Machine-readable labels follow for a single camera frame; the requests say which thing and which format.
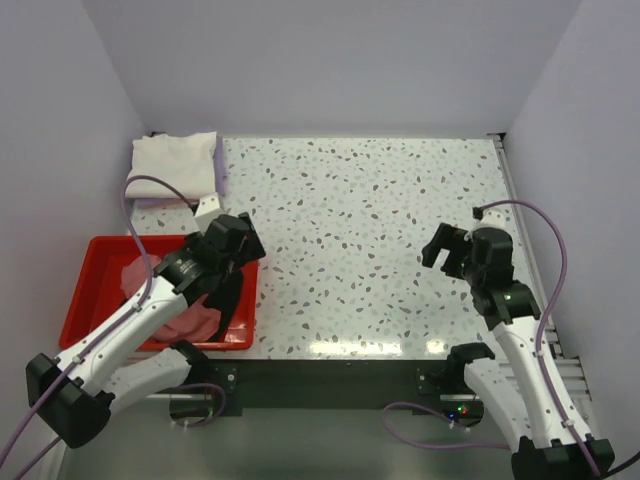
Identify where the pink t shirt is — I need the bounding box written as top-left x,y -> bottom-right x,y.
120,256 -> 221,343

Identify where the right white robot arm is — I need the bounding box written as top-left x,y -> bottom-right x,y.
422,222 -> 615,479

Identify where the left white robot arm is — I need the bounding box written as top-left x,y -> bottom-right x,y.
26,213 -> 266,448

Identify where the black t shirt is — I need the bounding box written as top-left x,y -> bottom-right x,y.
203,270 -> 244,342

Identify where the folded lavender t shirt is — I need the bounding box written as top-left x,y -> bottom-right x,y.
135,133 -> 229,210

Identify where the folded white t shirt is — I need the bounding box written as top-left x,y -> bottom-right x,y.
123,131 -> 220,200

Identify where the red plastic bin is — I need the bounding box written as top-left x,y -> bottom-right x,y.
59,236 -> 259,351

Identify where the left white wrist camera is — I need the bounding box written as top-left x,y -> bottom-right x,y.
194,193 -> 225,233

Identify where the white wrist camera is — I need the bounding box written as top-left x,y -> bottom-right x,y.
194,193 -> 225,233
471,207 -> 506,232

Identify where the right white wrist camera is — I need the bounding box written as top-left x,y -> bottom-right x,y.
471,207 -> 506,232

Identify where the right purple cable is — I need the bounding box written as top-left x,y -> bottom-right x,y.
382,199 -> 604,476

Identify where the aluminium frame rail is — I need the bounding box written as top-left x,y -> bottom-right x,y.
487,133 -> 591,400

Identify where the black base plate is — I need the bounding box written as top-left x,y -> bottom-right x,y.
149,357 -> 506,419

